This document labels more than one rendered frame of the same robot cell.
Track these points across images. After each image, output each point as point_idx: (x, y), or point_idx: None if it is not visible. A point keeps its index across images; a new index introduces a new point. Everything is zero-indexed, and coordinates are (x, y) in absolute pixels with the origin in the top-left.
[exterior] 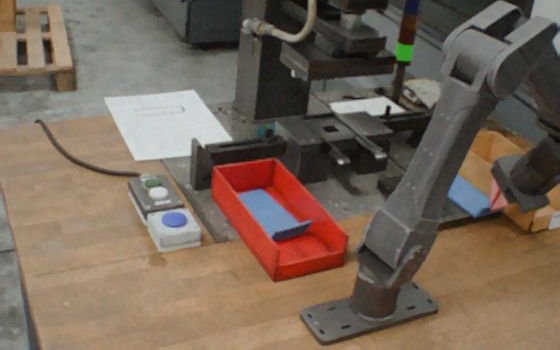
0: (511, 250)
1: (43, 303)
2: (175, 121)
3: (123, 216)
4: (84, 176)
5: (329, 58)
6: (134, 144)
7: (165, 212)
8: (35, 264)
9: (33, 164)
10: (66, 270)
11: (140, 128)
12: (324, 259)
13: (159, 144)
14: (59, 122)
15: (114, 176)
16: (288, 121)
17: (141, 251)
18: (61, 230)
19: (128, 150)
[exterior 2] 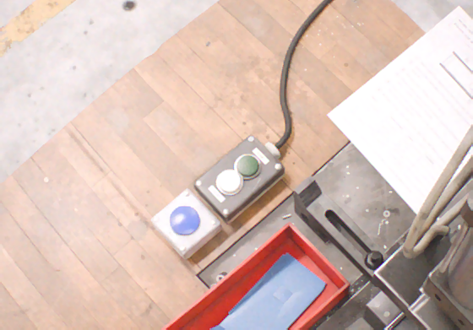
0: None
1: (40, 160)
2: (454, 113)
3: (202, 159)
4: (264, 78)
5: (402, 294)
6: (366, 94)
7: (198, 205)
8: (85, 122)
9: (261, 14)
10: (88, 154)
11: (411, 82)
12: None
13: (383, 122)
14: None
15: (281, 109)
16: None
17: (147, 207)
18: (148, 113)
19: (350, 94)
